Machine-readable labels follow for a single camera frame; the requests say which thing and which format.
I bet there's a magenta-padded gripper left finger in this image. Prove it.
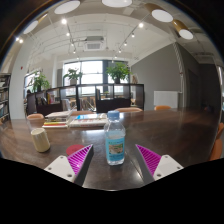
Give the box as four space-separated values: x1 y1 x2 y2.
44 143 95 187

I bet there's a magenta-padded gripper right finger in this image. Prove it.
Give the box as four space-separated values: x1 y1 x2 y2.
134 143 185 186

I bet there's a clear blue-capped water bottle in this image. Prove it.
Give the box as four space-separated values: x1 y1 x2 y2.
103 110 127 166

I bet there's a flat white magazine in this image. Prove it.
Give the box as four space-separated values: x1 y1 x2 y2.
68 113 109 128

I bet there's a dark low shelf unit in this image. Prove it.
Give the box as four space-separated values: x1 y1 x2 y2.
25 83 145 117

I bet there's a tall bookshelf with books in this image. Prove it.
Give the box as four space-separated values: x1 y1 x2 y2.
0 72 12 124

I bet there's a group of potted green plants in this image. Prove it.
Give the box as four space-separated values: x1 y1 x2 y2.
32 61 132 93

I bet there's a white ceiling air conditioner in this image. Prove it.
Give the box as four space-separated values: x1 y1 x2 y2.
83 35 105 52

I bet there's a group of ceiling spotlights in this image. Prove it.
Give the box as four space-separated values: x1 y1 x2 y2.
14 18 145 54

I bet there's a group of round ceiling lights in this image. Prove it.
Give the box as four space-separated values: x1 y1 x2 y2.
22 0 195 41

